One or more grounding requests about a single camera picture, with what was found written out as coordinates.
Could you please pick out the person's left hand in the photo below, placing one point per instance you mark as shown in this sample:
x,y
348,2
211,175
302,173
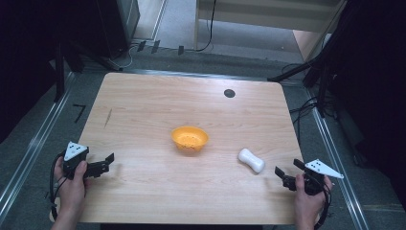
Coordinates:
x,y
72,188

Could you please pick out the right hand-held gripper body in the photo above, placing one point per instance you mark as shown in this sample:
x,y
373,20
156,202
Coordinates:
x,y
316,179

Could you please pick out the white peanut-shaped bottle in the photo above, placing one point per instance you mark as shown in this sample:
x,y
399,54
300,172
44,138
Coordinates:
x,y
251,160

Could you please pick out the white wooden furniture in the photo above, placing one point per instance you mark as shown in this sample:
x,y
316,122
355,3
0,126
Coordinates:
x,y
255,16

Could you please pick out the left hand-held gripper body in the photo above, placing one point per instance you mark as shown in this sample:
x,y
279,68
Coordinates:
x,y
76,156

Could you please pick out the dark curtain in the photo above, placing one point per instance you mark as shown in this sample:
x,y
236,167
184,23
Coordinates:
x,y
25,64
376,80

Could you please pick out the black cabinet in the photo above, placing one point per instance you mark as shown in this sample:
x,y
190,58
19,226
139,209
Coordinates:
x,y
118,25

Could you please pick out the dark round table grommet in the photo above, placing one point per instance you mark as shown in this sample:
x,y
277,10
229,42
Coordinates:
x,y
229,93

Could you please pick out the metal floor rail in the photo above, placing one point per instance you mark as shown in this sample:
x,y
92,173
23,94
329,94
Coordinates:
x,y
335,153
191,74
32,150

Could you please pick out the black metal stand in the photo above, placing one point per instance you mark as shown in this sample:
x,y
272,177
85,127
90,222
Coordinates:
x,y
320,83
59,73

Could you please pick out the black tape piece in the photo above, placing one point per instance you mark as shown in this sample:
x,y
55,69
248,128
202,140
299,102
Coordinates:
x,y
181,50
141,46
155,46

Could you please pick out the orange plastic bowl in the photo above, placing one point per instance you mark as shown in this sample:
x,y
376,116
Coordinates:
x,y
190,139

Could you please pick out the person's right hand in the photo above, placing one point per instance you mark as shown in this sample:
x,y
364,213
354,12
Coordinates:
x,y
308,204

